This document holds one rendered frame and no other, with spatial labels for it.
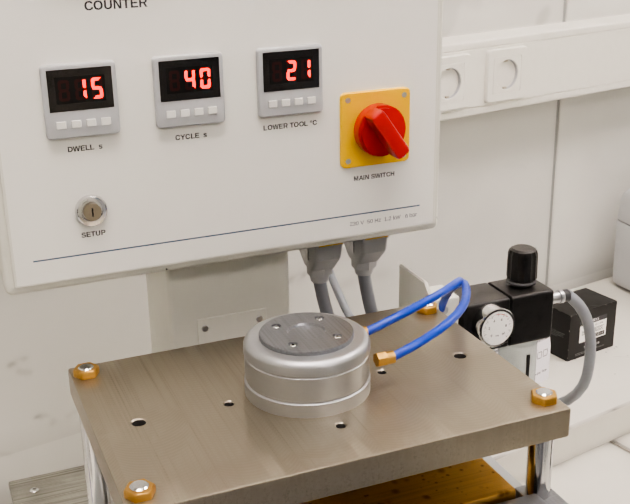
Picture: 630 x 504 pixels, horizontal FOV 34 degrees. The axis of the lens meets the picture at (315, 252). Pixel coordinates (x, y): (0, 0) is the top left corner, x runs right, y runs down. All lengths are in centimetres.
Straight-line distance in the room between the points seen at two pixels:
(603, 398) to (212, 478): 84
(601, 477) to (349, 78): 68
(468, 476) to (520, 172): 92
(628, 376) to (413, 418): 80
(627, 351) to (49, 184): 96
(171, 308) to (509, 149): 83
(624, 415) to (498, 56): 48
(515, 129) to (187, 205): 86
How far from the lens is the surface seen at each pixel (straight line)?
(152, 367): 69
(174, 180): 71
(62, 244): 71
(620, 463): 129
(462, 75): 134
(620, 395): 135
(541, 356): 134
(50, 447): 125
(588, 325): 93
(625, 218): 163
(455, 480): 66
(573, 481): 125
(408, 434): 60
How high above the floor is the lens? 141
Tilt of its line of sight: 20 degrees down
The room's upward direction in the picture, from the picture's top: 1 degrees counter-clockwise
